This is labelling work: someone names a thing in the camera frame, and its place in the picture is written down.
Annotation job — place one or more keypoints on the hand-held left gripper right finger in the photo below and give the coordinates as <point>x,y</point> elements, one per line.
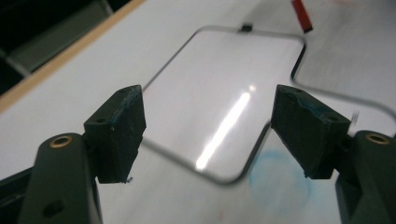
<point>306,133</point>

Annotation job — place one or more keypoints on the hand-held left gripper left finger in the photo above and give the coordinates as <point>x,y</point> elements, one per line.
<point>118,133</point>

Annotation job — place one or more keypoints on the white marker with red cap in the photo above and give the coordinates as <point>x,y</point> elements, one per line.
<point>302,17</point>

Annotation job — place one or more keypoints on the white table mat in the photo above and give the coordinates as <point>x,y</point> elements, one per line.
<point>93,65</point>

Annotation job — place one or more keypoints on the wooden table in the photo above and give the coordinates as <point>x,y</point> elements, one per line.
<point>56,62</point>

